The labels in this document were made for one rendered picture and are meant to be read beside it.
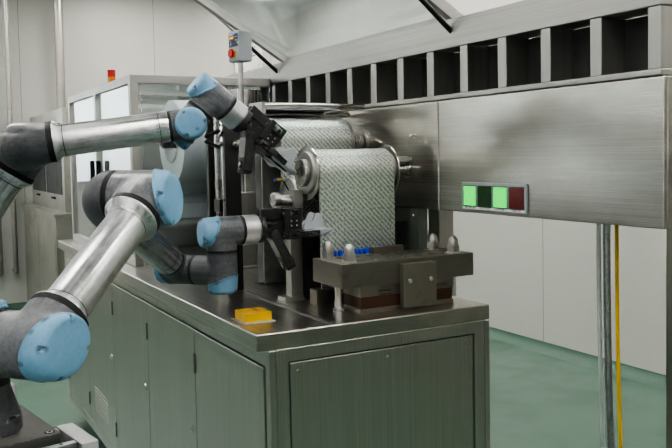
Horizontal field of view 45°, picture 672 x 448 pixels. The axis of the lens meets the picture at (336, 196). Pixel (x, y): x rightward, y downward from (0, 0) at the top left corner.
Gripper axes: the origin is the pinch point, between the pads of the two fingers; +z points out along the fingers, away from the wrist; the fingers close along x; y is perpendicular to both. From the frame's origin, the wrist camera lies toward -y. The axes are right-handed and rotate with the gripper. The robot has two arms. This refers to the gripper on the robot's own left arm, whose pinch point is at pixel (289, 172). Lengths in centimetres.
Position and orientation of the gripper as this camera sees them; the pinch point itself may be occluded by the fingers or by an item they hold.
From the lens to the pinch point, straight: 221.5
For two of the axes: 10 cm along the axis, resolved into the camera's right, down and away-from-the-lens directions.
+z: 6.9, 6.0, 4.0
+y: 5.4, -8.0, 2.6
